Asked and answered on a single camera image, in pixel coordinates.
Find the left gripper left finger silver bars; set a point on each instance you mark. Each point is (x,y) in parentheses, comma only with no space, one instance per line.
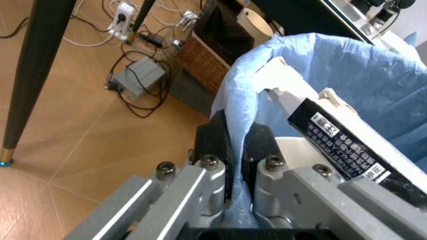
(180,190)

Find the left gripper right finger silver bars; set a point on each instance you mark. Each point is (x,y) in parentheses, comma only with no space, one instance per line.
(300,200)

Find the thin blue plastic bin bag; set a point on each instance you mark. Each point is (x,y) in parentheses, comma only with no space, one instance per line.
(367,75)

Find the grey power supply box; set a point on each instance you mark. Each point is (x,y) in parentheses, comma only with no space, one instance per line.
(140,75)

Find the brown wicker basket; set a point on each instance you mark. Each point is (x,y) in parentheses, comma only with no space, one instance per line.
(200,62)

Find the small black power adapter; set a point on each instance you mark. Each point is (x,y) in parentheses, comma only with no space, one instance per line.
(151,38)

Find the dark brown basket liner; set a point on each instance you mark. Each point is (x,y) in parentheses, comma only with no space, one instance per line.
(227,32)

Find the black table leg, brass foot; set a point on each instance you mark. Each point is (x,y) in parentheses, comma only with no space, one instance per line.
(141,17)
(36,62)

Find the white power strip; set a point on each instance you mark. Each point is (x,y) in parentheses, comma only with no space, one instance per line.
(121,20)

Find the cream cylinder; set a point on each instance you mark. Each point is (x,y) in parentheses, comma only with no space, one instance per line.
(255,23)

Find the dark desk top edge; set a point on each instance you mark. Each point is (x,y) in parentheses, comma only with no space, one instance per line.
(300,15)

